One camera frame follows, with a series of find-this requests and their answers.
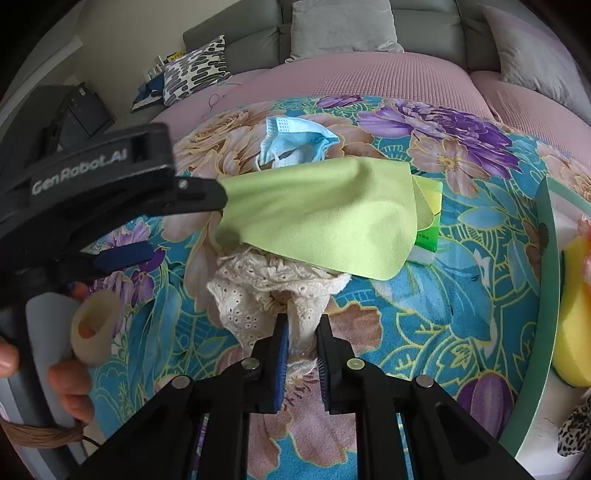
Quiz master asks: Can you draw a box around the cream lace garment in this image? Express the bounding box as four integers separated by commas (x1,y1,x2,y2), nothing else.
207,247,351,371

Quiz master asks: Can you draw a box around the blue face mask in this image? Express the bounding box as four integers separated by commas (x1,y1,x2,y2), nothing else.
256,116,339,170

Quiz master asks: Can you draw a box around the light green cloth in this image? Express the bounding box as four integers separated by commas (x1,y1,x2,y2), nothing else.
215,156,418,281

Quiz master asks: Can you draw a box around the yellow sponge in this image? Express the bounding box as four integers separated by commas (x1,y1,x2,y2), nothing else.
553,236,590,388

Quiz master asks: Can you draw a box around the leopard print scrunchie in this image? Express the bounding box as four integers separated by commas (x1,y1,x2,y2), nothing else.
557,398,591,457

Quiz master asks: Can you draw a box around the pink white fluffy towel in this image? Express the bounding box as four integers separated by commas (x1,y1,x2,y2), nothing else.
578,215,591,283

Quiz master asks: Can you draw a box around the person left hand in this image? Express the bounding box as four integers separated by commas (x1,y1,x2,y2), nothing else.
0,280,96,425

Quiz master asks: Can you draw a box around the blue book stack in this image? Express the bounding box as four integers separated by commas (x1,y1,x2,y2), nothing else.
131,50,185,112

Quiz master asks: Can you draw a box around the leopard pattern cushion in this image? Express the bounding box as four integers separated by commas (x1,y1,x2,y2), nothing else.
162,35,232,107

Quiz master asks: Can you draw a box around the floral blue blanket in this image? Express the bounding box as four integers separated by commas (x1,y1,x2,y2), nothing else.
92,96,590,479

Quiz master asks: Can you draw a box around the grey sofa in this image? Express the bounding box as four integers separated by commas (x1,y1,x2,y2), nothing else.
183,1,500,73

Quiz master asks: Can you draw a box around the grey cushion left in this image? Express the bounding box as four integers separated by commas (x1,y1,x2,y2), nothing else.
287,0,404,62

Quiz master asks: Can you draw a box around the teal shallow box tray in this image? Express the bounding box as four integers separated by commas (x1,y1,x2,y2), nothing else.
500,177,590,479

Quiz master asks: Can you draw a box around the pink sofa seat cover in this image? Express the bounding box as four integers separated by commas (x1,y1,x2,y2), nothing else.
155,52,590,165

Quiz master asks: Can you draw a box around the grey pink cushion right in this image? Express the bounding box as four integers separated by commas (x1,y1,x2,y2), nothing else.
481,5,590,119

